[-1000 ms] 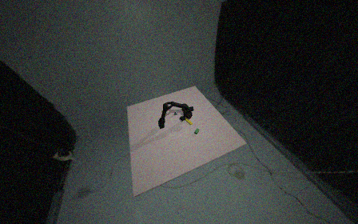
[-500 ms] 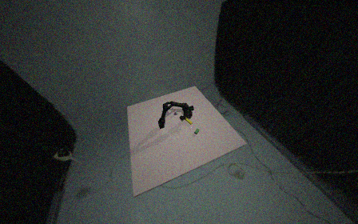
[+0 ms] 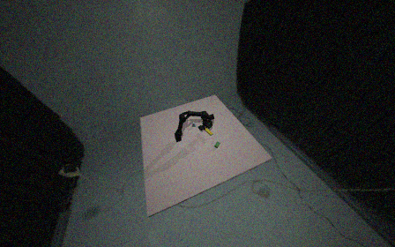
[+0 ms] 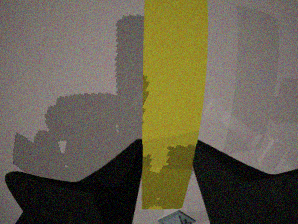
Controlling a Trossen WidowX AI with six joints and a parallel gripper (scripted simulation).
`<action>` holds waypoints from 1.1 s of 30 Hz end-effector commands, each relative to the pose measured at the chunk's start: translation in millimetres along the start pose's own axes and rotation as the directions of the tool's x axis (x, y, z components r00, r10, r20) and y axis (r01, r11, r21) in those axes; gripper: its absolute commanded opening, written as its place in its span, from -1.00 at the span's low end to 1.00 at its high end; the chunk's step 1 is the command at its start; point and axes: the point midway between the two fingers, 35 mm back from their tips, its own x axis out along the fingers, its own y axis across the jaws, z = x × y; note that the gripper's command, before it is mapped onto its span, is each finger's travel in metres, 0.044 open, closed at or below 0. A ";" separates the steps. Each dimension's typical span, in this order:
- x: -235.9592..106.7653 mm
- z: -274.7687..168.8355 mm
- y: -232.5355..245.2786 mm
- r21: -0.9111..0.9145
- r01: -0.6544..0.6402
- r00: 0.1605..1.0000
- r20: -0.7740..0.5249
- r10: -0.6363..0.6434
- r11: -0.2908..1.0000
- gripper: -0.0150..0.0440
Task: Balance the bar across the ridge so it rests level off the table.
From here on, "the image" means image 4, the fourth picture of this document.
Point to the yellow bar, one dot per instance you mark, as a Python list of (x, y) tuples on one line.
[(175, 51)]

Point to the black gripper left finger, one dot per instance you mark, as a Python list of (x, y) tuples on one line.
[(107, 196)]

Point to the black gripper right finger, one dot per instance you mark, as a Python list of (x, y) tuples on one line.
[(235, 193)]

